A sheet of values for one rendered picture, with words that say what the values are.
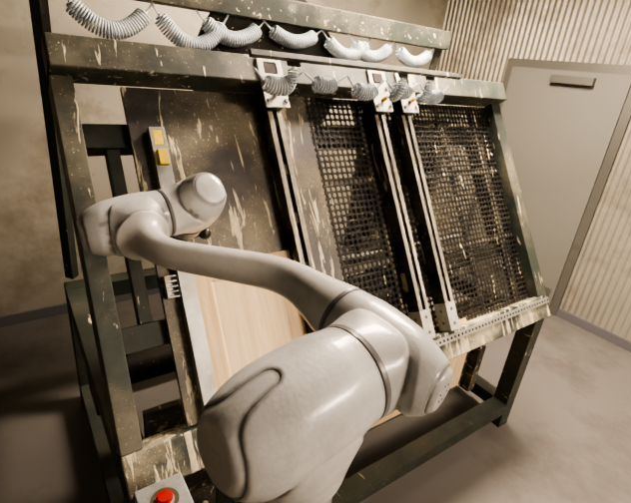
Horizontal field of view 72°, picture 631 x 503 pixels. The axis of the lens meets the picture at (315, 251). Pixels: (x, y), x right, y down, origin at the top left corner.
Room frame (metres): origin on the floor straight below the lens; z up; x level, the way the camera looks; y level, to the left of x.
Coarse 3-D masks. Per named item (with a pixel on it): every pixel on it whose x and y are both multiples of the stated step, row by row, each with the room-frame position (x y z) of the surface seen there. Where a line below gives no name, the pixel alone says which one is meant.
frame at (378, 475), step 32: (128, 288) 2.01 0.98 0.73; (96, 352) 1.40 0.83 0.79; (160, 352) 1.53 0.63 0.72; (480, 352) 2.13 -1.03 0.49; (512, 352) 2.12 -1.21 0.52; (96, 384) 1.22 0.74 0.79; (480, 384) 2.23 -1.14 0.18; (512, 384) 2.07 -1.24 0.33; (96, 416) 1.64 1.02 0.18; (160, 416) 1.09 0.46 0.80; (480, 416) 1.95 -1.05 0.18; (96, 448) 1.46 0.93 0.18; (416, 448) 1.66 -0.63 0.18; (192, 480) 1.16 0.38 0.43; (352, 480) 1.44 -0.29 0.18; (384, 480) 1.47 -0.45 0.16
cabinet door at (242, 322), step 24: (216, 288) 1.25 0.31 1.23; (240, 288) 1.29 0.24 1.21; (216, 312) 1.21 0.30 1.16; (240, 312) 1.25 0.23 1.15; (264, 312) 1.29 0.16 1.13; (288, 312) 1.34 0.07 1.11; (216, 336) 1.16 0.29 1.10; (240, 336) 1.21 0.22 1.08; (264, 336) 1.25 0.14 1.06; (288, 336) 1.29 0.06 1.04; (216, 360) 1.12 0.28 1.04; (240, 360) 1.16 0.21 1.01; (216, 384) 1.08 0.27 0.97
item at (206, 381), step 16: (160, 128) 1.42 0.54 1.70; (160, 176) 1.33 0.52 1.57; (176, 272) 1.20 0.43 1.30; (192, 288) 1.19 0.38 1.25; (192, 304) 1.16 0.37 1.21; (192, 320) 1.14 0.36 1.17; (192, 336) 1.11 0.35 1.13; (192, 352) 1.09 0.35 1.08; (208, 352) 1.11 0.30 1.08; (208, 368) 1.08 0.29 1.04; (208, 384) 1.05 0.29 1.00; (208, 400) 1.03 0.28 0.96
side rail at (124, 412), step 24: (72, 96) 1.31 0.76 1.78; (72, 120) 1.27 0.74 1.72; (72, 144) 1.23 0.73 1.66; (72, 168) 1.19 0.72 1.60; (72, 192) 1.16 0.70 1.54; (72, 216) 1.19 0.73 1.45; (96, 264) 1.08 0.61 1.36; (96, 288) 1.04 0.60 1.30; (96, 312) 1.01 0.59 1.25; (96, 336) 1.01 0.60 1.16; (120, 336) 1.00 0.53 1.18; (120, 360) 0.97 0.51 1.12; (120, 384) 0.94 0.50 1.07; (120, 408) 0.90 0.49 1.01; (120, 432) 0.87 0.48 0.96
